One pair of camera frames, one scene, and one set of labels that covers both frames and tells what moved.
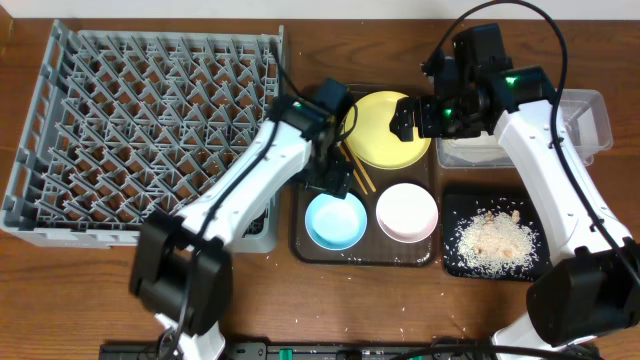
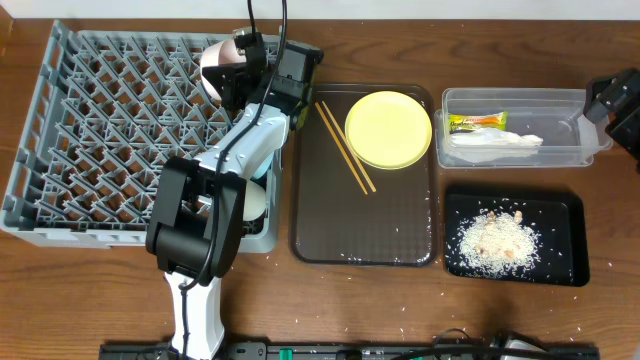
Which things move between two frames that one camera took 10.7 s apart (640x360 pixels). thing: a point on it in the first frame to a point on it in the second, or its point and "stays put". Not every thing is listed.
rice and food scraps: (494, 244) stays put
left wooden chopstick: (361, 183) stays put
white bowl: (407, 213) to (220, 53)
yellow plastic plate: (372, 141) stays put
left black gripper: (331, 176) to (232, 80)
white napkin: (474, 148) stays put
